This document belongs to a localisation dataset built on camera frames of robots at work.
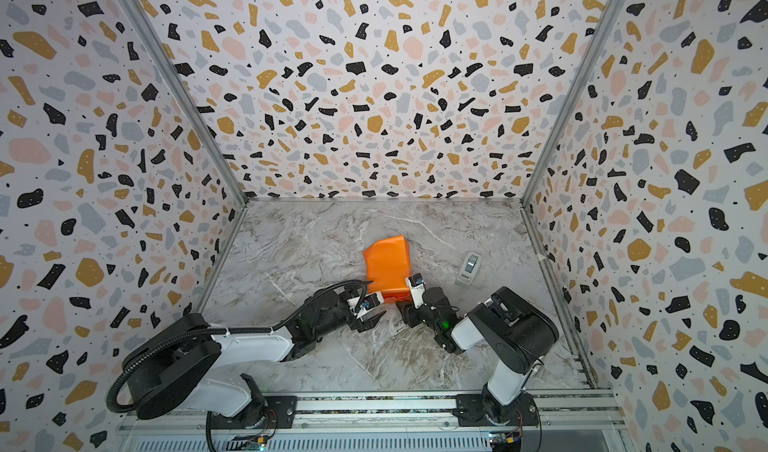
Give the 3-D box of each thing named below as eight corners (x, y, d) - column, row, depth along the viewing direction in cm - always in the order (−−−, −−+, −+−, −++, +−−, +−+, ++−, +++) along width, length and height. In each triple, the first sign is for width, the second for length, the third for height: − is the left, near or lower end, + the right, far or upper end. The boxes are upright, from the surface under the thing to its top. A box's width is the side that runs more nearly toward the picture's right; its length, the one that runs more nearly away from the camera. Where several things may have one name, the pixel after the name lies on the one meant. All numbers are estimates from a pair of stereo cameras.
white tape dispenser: (455, 282, 100) (458, 275, 96) (465, 258, 107) (467, 250, 103) (471, 288, 99) (474, 281, 95) (480, 263, 105) (483, 255, 102)
